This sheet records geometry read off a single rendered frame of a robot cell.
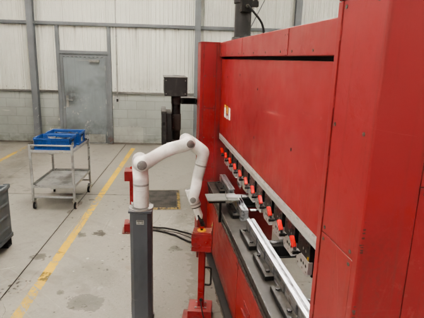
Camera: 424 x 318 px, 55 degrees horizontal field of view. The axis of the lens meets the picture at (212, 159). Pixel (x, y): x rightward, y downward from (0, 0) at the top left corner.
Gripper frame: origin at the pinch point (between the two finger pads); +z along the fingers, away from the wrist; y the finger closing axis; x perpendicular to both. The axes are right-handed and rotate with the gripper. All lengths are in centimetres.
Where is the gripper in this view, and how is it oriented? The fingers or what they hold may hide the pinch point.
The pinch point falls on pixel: (202, 223)
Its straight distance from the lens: 335.0
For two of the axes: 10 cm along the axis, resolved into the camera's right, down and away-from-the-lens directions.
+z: 3.1, 9.3, 2.1
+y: -0.5, 2.4, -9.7
